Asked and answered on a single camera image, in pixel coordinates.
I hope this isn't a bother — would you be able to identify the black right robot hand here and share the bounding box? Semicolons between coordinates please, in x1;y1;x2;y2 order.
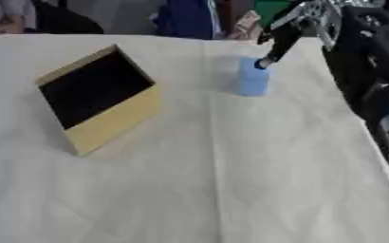
254;0;318;70

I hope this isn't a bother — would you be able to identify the green board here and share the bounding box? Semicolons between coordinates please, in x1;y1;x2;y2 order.
252;0;293;27

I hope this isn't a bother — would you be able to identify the black chair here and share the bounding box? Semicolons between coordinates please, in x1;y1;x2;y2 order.
29;0;105;35

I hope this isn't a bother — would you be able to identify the tan box with black inside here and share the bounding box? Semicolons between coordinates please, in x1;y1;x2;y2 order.
33;44;165;157

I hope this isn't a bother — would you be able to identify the person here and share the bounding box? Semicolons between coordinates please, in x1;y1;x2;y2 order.
0;0;39;44
151;0;225;41

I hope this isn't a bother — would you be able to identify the light blue rectangular block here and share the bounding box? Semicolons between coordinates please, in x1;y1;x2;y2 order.
235;56;273;98

